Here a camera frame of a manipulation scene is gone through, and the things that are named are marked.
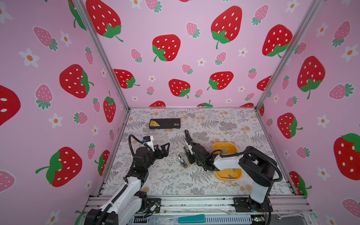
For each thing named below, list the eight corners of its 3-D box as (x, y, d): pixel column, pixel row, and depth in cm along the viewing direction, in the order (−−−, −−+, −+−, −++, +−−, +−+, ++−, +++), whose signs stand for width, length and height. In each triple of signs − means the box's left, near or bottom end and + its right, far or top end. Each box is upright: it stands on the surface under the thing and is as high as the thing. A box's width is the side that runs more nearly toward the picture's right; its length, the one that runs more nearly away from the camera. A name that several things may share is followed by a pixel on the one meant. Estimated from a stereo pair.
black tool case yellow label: (148, 129, 110) (148, 127, 108) (150, 120, 115) (149, 118, 113) (180, 129, 110) (180, 126, 108) (180, 120, 115) (180, 118, 113)
